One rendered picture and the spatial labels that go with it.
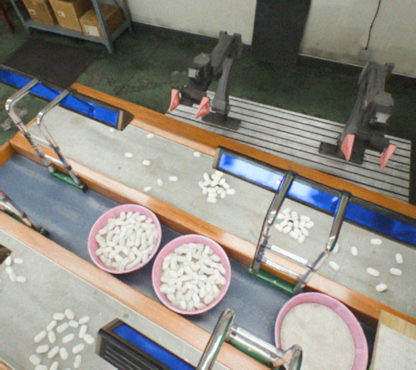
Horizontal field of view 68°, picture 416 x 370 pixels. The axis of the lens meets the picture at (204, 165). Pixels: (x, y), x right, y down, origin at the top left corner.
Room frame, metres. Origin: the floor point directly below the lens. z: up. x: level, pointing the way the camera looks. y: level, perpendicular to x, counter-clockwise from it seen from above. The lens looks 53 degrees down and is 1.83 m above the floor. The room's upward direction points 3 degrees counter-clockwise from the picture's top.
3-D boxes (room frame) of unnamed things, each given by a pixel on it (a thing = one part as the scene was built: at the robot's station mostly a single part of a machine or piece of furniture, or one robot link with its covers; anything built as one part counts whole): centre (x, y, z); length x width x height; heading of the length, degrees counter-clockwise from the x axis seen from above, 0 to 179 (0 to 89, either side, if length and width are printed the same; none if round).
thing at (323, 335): (0.12, -0.32, 0.71); 0.22 x 0.22 x 0.06
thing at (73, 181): (0.87, 0.57, 0.90); 0.20 x 0.19 x 0.45; 60
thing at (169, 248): (0.34, 0.07, 0.72); 0.27 x 0.27 x 0.10
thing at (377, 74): (0.88, -0.64, 1.05); 0.30 x 0.09 x 0.12; 155
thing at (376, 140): (0.56, -0.53, 1.07); 0.09 x 0.07 x 0.07; 155
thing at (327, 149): (0.89, -0.64, 0.71); 0.20 x 0.07 x 0.08; 65
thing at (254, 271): (0.38, -0.26, 0.90); 0.20 x 0.19 x 0.45; 60
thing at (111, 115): (0.94, 0.53, 1.08); 0.62 x 0.08 x 0.07; 60
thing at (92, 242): (0.48, 0.31, 0.72); 0.27 x 0.27 x 0.10
